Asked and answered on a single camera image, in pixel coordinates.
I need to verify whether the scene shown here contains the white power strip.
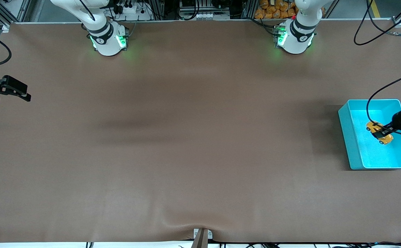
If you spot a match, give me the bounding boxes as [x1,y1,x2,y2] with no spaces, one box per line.
[116,3,152,21]

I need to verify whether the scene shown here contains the brown table mat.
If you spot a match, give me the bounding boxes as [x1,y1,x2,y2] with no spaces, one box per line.
[0,20,401,244]

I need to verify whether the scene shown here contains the teal plastic bin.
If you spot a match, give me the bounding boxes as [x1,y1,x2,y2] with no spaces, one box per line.
[338,99,401,171]

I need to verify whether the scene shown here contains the metal clamp bracket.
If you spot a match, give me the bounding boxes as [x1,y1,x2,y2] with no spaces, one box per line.
[191,228,213,248]

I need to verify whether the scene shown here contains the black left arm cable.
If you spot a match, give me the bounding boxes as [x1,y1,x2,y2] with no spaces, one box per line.
[354,0,401,136]

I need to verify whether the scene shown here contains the yellow beetle toy car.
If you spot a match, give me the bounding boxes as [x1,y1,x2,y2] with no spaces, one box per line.
[366,121,394,145]

